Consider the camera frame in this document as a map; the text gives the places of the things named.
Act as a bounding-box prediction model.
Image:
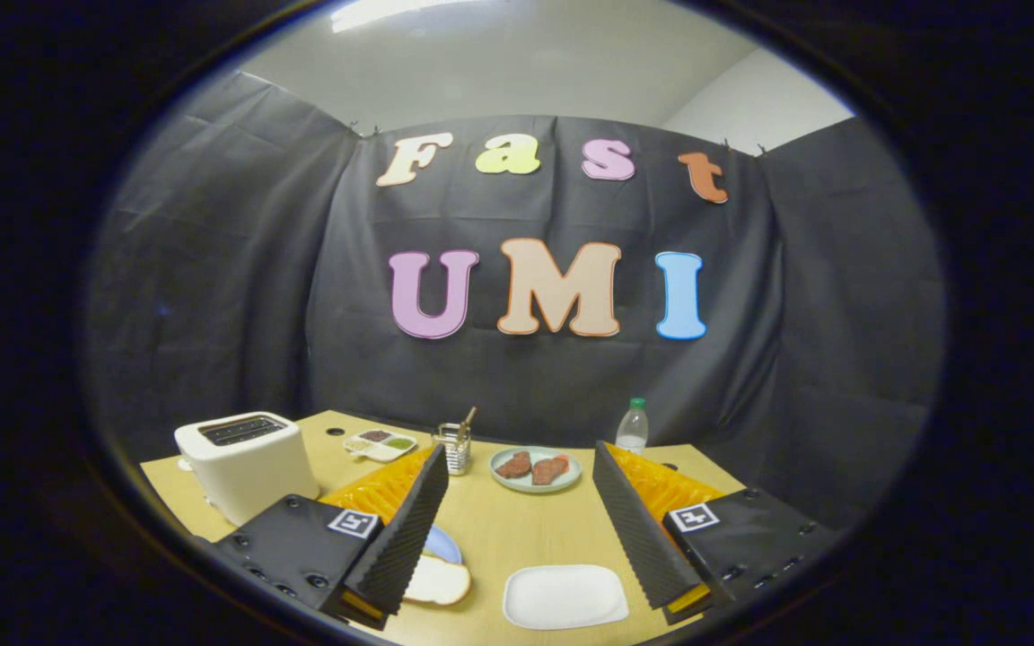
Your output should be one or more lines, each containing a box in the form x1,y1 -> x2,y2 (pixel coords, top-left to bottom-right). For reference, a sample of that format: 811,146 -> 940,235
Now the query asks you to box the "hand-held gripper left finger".
212,444 -> 451,629

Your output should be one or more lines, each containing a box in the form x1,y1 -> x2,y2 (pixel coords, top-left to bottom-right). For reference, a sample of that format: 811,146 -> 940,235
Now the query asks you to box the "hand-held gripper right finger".
592,440 -> 841,626

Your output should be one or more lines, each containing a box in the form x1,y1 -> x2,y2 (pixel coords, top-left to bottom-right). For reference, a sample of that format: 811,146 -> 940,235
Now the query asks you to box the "toasted bread slice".
402,554 -> 472,607

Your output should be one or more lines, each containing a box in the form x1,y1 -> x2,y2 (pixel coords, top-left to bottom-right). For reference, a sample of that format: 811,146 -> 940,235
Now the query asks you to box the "blue round plate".
423,525 -> 463,566

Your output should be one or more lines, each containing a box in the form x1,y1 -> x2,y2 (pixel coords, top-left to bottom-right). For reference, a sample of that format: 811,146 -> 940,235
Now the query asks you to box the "white divided condiment dish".
343,429 -> 417,463

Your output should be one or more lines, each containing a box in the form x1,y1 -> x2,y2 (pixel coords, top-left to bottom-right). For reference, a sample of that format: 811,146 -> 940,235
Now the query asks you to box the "white rectangular plate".
503,563 -> 630,631

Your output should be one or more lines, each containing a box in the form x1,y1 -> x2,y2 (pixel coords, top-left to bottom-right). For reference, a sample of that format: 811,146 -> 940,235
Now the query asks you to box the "clear utensil holder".
432,423 -> 473,476

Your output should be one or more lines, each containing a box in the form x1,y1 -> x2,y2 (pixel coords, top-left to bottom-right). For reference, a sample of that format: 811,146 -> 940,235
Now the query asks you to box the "clear water bottle green cap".
615,397 -> 650,456

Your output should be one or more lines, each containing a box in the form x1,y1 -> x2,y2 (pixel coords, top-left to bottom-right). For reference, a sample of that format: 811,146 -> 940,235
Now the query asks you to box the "pale green plate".
489,446 -> 583,494

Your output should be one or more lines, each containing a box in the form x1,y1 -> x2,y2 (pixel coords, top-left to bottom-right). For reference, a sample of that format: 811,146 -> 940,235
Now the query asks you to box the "white toaster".
174,412 -> 320,527

